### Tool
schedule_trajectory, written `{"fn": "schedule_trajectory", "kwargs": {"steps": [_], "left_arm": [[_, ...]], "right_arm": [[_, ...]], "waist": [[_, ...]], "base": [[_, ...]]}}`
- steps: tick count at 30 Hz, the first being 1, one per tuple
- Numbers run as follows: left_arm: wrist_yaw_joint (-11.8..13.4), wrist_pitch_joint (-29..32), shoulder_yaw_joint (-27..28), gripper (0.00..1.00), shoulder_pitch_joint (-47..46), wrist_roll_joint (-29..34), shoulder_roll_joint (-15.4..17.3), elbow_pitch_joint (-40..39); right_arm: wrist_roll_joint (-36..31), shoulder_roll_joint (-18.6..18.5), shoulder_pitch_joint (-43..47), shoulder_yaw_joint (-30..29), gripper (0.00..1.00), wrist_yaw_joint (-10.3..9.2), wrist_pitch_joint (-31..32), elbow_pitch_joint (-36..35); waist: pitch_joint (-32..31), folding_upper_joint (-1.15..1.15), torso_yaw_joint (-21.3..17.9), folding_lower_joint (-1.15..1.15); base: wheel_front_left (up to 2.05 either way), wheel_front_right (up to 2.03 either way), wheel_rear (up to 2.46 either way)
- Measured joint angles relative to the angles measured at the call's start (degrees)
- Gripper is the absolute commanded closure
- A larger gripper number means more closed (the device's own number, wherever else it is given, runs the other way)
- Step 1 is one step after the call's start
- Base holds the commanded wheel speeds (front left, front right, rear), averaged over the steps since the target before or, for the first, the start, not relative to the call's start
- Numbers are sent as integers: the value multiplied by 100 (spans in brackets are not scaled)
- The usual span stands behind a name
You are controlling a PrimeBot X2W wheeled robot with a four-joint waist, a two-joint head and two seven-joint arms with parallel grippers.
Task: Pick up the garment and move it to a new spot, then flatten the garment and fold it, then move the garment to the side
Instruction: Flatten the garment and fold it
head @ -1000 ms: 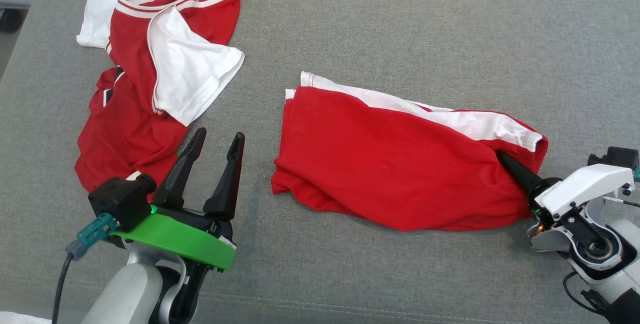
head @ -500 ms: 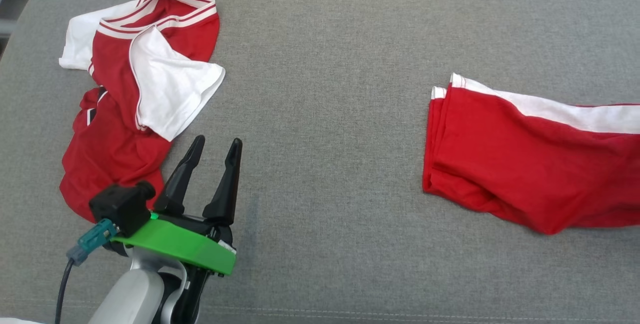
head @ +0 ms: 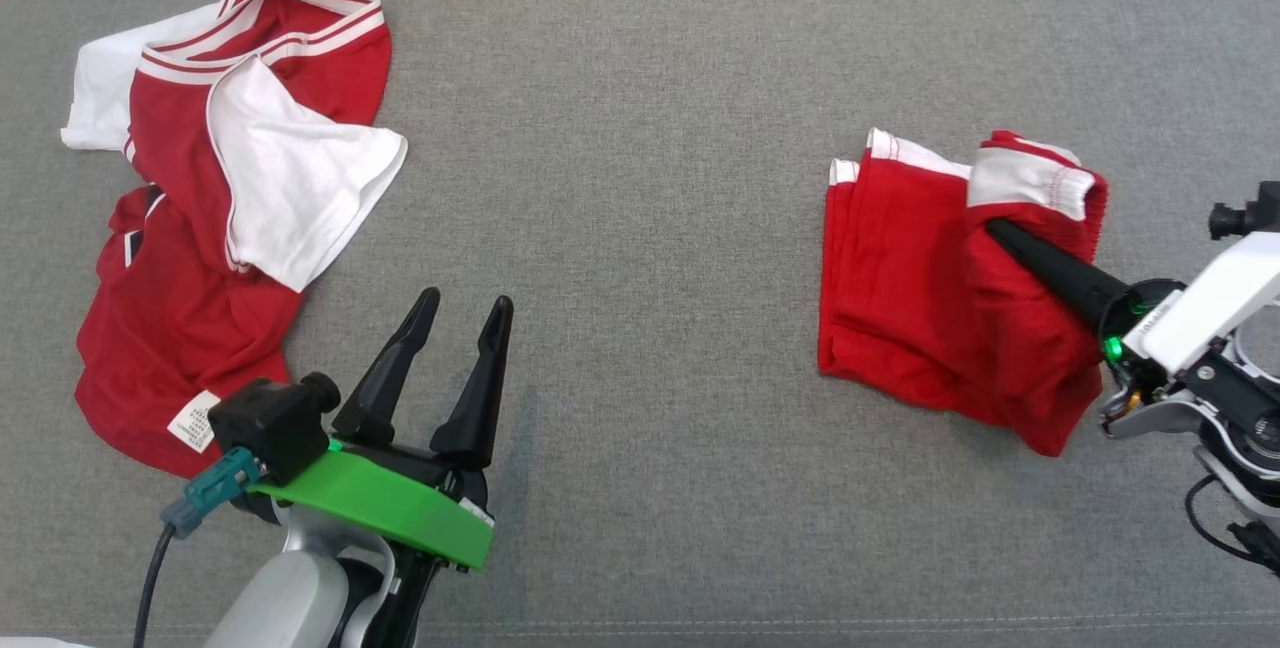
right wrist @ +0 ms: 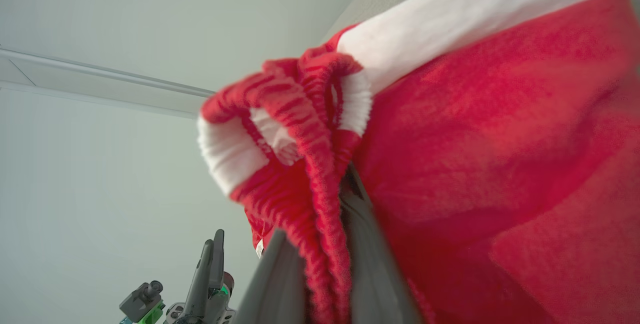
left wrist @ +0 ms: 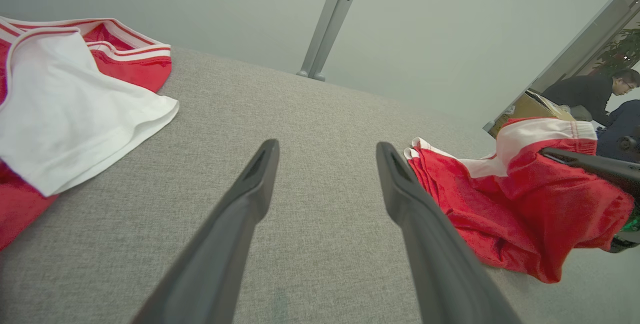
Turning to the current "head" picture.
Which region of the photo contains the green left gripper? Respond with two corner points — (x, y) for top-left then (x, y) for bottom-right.
(250, 288), (514, 572)

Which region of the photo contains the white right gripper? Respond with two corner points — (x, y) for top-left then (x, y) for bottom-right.
(985, 218), (1280, 374)

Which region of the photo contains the red shorts white trim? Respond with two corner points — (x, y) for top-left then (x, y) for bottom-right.
(817, 128), (1109, 459)

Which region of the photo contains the red and white jersey shirt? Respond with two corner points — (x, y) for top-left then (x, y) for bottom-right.
(60, 0), (409, 481)

